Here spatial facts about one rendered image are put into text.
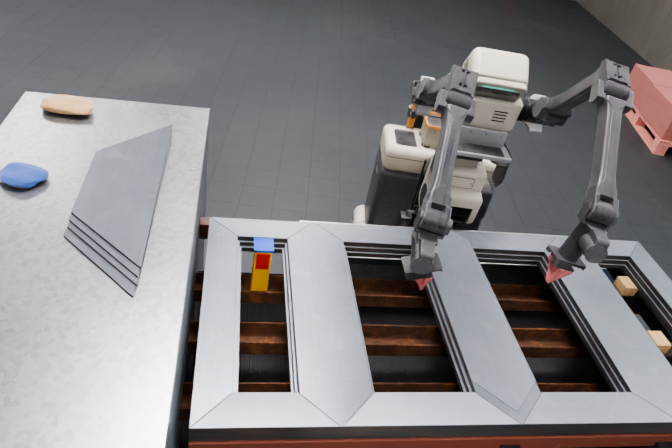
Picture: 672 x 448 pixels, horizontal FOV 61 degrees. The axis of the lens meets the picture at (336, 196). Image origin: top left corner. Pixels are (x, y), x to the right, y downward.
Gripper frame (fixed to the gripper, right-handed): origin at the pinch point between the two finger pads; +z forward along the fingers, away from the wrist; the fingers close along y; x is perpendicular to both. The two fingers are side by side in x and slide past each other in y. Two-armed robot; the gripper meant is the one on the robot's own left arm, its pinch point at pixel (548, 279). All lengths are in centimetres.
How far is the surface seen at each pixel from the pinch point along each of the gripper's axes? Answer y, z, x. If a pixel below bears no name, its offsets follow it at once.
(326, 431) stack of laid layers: -60, 33, -34
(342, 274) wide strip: -50, 27, 15
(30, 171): -140, 27, 27
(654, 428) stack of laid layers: 23.2, 12.4, -35.9
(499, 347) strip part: -11.3, 17.7, -12.2
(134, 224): -111, 21, 8
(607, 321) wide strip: 27.0, 7.6, -2.3
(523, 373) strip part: -7.8, 17.1, -20.8
